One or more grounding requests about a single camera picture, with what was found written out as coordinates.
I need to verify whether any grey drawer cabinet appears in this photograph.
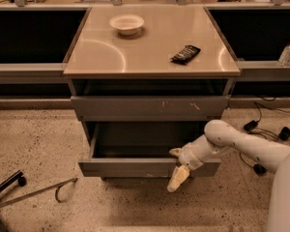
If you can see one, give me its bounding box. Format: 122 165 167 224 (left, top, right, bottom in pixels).
63 5 242 182

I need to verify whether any black snack bar wrapper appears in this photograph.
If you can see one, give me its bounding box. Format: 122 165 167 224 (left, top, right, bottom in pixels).
171 45 201 65

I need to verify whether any black chair base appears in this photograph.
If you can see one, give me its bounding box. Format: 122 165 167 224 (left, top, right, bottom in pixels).
253 127 290 176

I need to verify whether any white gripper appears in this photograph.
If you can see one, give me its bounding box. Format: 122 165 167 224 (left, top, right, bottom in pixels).
167 135 219 192

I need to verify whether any white bowl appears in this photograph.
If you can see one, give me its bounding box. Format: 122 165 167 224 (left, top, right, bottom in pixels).
109 14 144 36

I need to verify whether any grey drawer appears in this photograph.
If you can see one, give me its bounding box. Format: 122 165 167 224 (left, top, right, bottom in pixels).
71 96 229 122
78 122 222 179

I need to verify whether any metal stand leg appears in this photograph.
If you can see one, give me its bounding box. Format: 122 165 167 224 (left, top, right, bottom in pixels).
0 177 77 209

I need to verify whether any black power adapter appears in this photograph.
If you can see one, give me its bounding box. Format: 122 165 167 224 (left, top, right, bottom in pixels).
244 120 258 132

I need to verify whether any clear plastic bottle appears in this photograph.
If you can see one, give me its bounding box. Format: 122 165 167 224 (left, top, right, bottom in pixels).
277 43 290 67

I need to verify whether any black caster leg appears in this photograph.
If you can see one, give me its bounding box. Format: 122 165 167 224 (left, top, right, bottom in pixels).
0 170 27 192

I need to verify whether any grey top drawer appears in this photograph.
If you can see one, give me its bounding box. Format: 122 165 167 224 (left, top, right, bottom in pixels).
71 96 229 122

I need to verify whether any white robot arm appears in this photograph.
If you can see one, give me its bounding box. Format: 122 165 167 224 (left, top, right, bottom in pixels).
167 120 290 232

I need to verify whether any black floor cable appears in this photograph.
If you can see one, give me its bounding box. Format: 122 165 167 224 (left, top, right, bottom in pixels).
238 95 290 170

